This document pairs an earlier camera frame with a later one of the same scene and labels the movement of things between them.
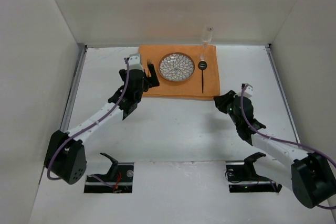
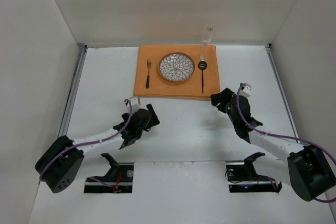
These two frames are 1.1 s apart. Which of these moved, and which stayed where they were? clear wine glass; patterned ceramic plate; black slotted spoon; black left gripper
Moved: black left gripper
Stayed: clear wine glass; black slotted spoon; patterned ceramic plate
